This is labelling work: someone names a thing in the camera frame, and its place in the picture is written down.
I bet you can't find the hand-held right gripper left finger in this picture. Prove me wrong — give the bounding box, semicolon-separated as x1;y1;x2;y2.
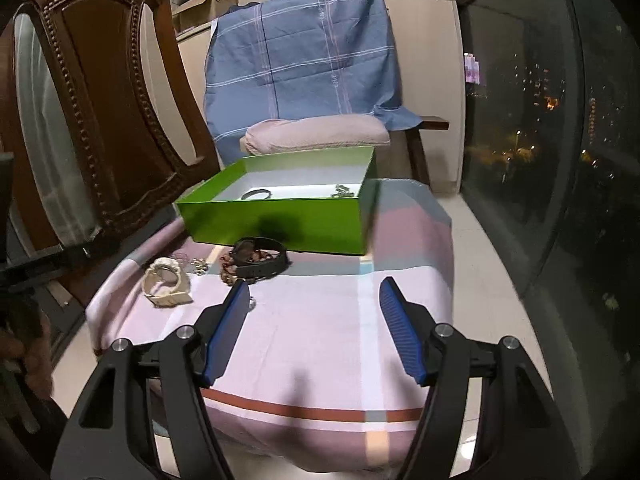
50;280;251;480

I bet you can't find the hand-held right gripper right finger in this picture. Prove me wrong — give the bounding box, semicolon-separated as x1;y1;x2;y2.
378;276;596;480

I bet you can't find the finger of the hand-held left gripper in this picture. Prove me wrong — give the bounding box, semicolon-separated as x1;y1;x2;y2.
50;235;122;273

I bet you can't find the brown bead bracelet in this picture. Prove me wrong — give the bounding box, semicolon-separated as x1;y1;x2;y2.
219;247;273;287

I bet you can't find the black strap watch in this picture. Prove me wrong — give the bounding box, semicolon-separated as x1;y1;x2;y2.
231;236;292;281

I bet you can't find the green cardboard box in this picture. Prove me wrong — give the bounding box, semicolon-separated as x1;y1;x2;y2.
174;146;381;257

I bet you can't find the person's left hand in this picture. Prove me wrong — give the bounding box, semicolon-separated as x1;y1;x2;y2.
0;327;54;401

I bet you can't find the pink plaid tablecloth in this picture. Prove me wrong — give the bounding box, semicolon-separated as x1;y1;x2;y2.
85;177;456;473

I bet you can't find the carved wooden chair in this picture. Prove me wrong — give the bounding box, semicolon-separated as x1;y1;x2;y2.
0;0;221;311

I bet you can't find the wooden armchair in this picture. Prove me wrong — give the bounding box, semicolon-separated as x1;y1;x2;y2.
387;116;451;186

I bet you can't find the folded pink cloth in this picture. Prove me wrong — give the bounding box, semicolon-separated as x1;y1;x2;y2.
240;116;391;157

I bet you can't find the glass window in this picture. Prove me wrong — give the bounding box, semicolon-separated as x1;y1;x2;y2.
460;0;640;480

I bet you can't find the brown cardboard box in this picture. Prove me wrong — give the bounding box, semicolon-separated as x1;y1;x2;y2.
172;0;241;36

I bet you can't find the blue plaid cloth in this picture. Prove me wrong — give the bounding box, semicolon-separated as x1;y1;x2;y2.
202;0;423;166

